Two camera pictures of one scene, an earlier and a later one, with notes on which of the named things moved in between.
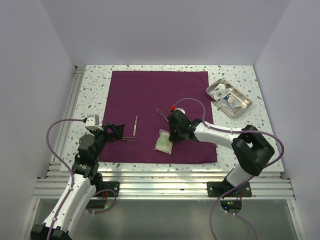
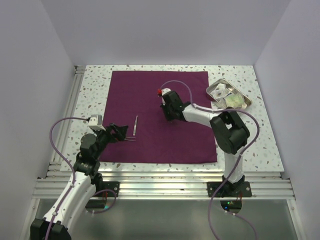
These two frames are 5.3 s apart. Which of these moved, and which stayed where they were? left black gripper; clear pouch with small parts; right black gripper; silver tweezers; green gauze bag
Moved: green gauze bag; right black gripper
Stayed: left black gripper; silver tweezers; clear pouch with small parts
